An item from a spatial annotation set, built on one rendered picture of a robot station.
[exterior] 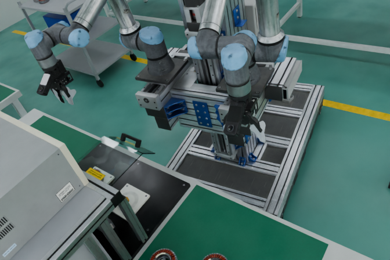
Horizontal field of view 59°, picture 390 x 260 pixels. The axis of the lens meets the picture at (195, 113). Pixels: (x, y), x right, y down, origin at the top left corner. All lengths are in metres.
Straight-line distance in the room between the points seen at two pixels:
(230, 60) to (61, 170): 0.66
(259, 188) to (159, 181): 0.80
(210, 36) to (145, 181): 0.84
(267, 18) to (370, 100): 1.91
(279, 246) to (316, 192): 1.11
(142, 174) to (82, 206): 0.54
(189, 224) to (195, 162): 1.00
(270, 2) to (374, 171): 1.60
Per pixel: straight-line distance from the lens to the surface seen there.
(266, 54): 1.53
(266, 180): 2.29
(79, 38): 1.49
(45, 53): 1.59
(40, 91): 1.62
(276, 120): 2.67
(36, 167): 1.18
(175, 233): 1.52
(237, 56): 0.98
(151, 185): 1.68
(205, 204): 1.56
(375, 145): 2.82
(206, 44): 1.12
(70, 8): 3.71
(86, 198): 1.28
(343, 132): 2.89
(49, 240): 1.25
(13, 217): 1.22
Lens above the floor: 2.01
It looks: 39 degrees down
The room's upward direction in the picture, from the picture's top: 15 degrees counter-clockwise
